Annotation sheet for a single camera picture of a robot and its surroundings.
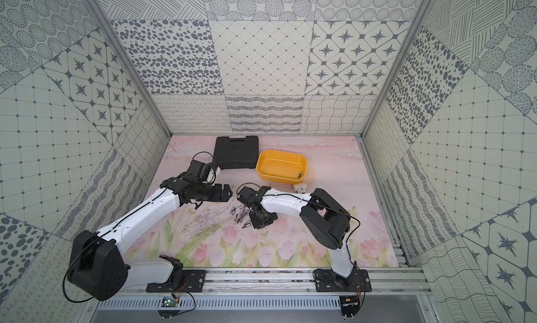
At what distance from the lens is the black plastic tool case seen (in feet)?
3.39

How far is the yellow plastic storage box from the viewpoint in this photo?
1001 mm

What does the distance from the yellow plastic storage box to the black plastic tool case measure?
3 centimetres
